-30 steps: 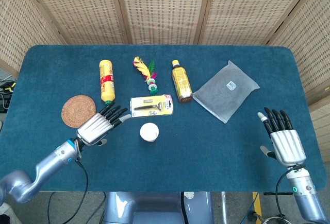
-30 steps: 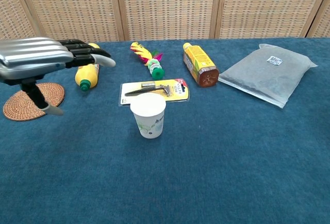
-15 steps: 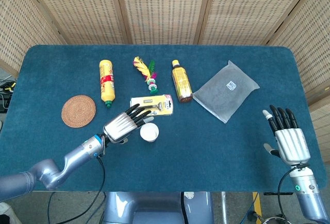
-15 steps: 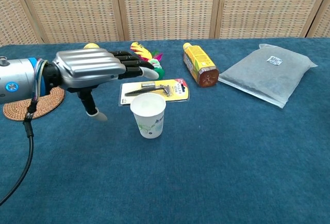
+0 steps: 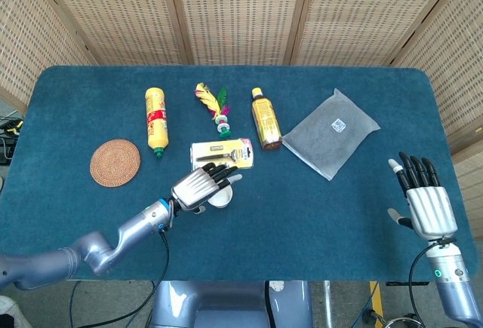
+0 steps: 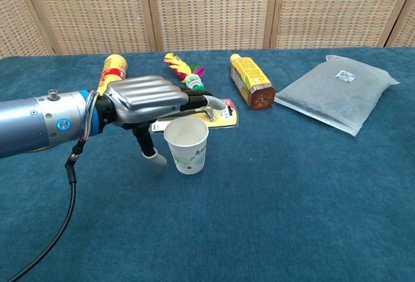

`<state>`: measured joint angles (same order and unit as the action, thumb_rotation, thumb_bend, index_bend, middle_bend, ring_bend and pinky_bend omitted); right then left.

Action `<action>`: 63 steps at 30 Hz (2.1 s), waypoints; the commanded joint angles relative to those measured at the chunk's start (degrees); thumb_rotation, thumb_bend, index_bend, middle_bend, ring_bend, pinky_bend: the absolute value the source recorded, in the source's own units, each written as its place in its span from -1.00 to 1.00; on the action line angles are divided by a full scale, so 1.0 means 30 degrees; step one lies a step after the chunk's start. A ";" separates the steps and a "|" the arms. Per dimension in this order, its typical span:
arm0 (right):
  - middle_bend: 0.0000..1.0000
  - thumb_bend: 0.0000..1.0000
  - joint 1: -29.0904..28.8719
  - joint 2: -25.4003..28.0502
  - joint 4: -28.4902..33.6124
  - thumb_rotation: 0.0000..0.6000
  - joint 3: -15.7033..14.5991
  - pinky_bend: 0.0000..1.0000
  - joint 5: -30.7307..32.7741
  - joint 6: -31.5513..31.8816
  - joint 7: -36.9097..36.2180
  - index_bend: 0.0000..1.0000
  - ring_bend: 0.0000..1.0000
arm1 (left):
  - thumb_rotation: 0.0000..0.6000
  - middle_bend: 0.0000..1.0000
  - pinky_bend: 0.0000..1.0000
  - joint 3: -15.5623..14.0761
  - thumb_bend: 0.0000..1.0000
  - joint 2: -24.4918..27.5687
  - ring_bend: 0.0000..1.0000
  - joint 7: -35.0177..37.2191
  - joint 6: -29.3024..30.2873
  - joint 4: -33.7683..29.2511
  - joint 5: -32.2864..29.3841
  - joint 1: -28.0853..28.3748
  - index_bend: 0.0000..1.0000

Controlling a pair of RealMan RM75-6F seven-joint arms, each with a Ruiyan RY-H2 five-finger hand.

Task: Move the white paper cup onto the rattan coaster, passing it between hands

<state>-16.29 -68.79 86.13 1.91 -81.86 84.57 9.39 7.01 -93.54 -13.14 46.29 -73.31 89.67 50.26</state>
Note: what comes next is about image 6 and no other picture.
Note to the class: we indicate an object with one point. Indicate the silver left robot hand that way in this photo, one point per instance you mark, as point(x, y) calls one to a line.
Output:
point(142, 98)

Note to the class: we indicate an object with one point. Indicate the white paper cup green print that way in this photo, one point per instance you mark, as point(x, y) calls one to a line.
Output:
point(192, 162)

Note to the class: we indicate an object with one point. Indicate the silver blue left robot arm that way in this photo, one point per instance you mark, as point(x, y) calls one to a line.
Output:
point(26, 123)

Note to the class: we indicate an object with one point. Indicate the yellow bottle with green cap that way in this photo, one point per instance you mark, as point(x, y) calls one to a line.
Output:
point(115, 66)

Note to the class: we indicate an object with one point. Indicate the colourful feather shuttlecock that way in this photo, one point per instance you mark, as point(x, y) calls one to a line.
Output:
point(181, 66)

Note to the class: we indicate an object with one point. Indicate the razor in yellow blister pack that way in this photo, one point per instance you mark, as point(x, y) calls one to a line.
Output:
point(227, 119)

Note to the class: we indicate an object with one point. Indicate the woven folding screen panel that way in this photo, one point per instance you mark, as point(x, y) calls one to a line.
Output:
point(210, 9)
point(90, 9)
point(407, 29)
point(16, 22)
point(337, 9)

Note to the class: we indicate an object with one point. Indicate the amber tea bottle yellow label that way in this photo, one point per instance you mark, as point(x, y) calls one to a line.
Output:
point(251, 77)

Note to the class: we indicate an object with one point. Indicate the blue table cloth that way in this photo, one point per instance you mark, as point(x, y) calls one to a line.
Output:
point(227, 223)

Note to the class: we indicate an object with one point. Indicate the grey plastic bag with label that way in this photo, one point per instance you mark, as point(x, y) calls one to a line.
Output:
point(334, 95)

